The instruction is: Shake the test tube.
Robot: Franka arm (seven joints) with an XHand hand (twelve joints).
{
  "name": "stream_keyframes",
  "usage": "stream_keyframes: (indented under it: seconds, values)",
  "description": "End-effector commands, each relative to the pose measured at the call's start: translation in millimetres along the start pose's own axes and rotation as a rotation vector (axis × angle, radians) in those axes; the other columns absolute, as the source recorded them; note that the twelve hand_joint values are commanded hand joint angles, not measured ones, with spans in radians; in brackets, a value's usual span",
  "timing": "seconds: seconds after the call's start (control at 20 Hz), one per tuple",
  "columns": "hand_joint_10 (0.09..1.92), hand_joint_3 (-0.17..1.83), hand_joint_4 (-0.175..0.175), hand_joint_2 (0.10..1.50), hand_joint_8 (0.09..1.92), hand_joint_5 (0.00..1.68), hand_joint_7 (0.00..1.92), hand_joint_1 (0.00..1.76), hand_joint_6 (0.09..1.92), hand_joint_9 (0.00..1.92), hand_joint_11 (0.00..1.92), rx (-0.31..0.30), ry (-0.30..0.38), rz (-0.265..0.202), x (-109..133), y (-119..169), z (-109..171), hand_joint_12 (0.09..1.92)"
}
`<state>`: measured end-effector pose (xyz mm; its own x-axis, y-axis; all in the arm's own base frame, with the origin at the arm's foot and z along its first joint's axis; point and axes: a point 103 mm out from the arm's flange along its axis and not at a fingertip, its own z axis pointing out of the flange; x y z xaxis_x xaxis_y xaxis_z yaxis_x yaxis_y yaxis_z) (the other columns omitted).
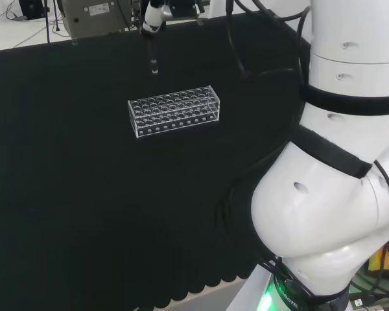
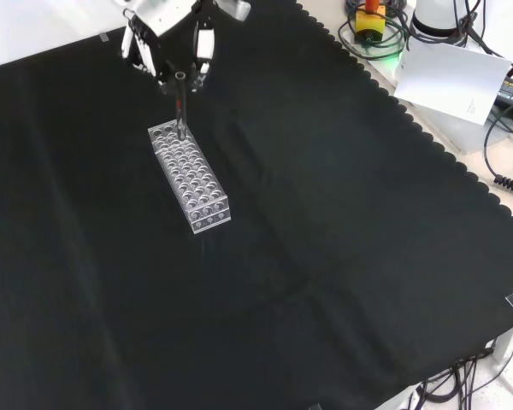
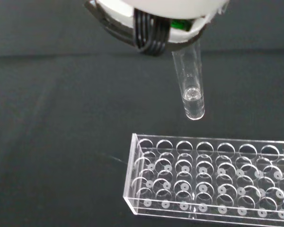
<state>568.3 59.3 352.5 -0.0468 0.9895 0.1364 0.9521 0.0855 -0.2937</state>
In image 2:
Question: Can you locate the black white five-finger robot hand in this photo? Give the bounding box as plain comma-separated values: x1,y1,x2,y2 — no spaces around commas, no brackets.
119,0,253,96

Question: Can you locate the clear glass test tube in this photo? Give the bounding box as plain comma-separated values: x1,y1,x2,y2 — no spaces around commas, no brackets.
174,71,189,141

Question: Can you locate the clear plastic test tube rack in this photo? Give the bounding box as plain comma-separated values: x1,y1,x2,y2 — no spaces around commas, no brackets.
147,120,233,236

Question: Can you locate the yellow emergency stop button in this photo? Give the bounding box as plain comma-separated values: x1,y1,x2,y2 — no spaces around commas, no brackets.
353,0,388,44

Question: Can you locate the black bench cloth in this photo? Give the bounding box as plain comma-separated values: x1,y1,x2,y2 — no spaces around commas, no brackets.
0,0,513,410

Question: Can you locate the white cylindrical base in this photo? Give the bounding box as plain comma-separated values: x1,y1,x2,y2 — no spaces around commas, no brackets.
409,0,469,38

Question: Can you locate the pale white board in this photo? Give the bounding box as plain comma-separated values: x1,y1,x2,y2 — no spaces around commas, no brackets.
392,41,513,126

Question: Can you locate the white box with green light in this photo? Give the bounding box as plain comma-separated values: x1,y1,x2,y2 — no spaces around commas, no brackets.
384,50,499,155

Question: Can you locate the green cable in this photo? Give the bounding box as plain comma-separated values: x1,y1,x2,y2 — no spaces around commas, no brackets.
337,15,408,60

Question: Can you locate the black cable bundle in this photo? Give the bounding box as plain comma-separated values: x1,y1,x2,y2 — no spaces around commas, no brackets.
410,348,513,410

